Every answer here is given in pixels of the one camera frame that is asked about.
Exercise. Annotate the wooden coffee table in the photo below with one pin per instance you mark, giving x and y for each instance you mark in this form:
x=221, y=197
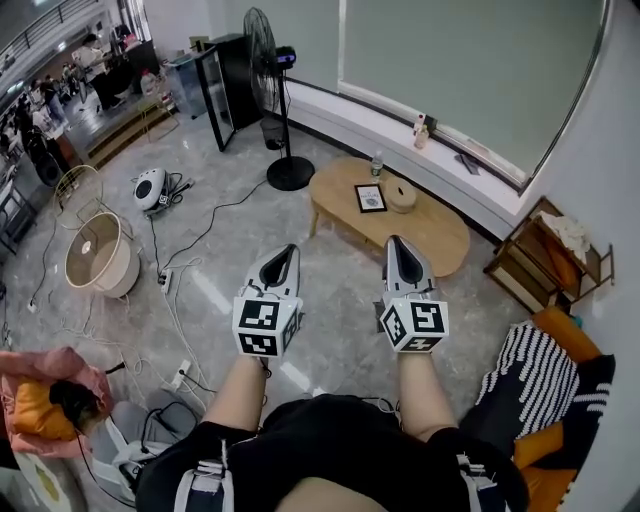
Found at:
x=435, y=235

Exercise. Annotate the person's right forearm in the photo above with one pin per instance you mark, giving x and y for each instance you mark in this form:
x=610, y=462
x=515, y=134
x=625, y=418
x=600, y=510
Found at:
x=425, y=395

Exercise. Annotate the dark grey cloth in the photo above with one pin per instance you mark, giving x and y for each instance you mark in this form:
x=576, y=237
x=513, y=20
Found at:
x=469, y=164

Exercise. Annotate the black white striped blanket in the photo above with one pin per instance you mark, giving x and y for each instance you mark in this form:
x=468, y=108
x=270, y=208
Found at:
x=540, y=370

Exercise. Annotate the wooden shelf rack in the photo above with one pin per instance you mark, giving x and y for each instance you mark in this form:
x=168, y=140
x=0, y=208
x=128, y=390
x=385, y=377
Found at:
x=520, y=270

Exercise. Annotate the beige round lampshade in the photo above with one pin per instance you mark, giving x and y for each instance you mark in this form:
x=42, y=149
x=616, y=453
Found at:
x=107, y=275

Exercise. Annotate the person's left forearm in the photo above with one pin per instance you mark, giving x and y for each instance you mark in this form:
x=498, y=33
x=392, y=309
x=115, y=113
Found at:
x=235, y=395

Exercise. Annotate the clear water bottle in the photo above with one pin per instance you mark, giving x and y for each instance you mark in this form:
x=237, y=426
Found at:
x=376, y=167

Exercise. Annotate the clear storage box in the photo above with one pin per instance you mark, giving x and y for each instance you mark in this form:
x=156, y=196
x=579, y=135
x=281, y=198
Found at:
x=182, y=85

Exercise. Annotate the orange sofa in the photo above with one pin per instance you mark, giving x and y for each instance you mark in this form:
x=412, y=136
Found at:
x=560, y=320

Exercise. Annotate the black loudspeaker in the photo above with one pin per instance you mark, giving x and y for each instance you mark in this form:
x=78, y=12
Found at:
x=47, y=167

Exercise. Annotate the teal cloth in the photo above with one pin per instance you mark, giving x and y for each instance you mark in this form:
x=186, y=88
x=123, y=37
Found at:
x=577, y=320

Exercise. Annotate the black glass-door fridge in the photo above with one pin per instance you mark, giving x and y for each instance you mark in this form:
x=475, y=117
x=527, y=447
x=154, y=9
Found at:
x=235, y=70

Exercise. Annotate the orange cushion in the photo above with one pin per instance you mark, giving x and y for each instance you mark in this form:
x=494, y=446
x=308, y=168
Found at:
x=35, y=410

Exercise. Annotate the black framed picture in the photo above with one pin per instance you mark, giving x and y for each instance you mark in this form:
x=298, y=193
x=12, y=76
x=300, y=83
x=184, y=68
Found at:
x=370, y=199

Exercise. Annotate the narrow grey roller blind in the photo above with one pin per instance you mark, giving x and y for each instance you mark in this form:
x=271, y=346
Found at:
x=200, y=20

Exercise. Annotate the wide grey roller blind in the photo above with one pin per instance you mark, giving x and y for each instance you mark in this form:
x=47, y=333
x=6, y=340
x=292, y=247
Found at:
x=460, y=70

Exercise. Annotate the black mesh wastebasket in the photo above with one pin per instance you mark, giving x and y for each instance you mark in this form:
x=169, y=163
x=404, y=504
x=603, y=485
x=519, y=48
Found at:
x=272, y=132

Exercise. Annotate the white round appliance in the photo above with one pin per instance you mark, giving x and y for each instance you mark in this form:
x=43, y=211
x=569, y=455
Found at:
x=149, y=187

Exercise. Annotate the orange cloth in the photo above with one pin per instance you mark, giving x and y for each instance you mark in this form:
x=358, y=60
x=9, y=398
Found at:
x=562, y=262

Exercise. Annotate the clear pinkish bottle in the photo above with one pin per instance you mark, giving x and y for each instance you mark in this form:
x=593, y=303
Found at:
x=421, y=139

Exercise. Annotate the round wooden box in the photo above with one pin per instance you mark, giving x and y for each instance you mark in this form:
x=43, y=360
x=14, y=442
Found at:
x=400, y=196

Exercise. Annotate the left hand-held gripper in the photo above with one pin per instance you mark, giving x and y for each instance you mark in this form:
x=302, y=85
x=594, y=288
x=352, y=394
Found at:
x=260, y=320

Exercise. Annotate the white crumpled cloth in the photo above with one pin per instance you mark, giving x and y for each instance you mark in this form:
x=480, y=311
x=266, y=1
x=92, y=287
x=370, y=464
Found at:
x=565, y=232

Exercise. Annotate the black standing fan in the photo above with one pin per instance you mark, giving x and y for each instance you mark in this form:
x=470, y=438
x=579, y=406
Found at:
x=262, y=55

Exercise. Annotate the red-capped small bottle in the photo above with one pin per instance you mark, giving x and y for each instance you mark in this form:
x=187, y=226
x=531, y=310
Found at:
x=421, y=122

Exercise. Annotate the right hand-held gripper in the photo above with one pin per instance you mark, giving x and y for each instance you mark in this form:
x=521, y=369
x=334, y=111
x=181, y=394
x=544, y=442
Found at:
x=425, y=320

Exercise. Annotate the pink blanket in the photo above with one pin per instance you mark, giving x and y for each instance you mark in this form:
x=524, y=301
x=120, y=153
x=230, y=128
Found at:
x=65, y=360

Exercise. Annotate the large water jug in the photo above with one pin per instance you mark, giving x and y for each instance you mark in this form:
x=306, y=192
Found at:
x=148, y=82

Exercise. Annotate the person's black clothing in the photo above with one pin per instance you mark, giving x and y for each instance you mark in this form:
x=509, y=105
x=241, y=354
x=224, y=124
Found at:
x=325, y=440

